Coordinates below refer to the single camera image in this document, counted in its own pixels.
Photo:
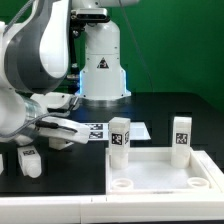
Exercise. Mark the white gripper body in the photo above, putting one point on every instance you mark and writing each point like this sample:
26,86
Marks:
57,125

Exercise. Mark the white square tabletop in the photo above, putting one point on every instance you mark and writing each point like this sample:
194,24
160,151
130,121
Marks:
149,171

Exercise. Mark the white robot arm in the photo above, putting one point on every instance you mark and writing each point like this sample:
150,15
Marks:
35,57

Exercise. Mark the white paper with markers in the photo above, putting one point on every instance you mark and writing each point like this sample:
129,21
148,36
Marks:
99,131

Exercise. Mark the black camera stand pole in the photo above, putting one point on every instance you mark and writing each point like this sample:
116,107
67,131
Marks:
74,75

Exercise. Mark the black camera on stand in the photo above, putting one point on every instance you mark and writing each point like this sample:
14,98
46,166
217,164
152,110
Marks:
90,15

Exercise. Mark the white L-shaped obstacle wall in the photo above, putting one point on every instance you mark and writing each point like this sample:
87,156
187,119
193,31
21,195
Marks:
112,208

